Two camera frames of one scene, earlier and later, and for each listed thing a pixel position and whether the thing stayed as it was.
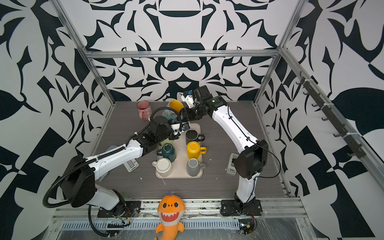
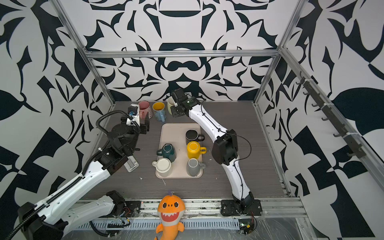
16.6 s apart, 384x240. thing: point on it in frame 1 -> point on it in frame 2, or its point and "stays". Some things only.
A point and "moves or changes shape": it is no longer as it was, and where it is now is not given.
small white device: x=131 y=165 stays
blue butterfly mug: x=171 y=114 moves or changes shape
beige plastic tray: x=179 y=166 stays
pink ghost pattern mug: x=144 y=109 stays
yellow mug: x=194 y=149 stays
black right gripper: x=187 y=115 -> x=175 y=113
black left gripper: x=168 y=122 -> x=143 y=127
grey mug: x=193 y=166 stays
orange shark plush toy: x=170 y=211 stays
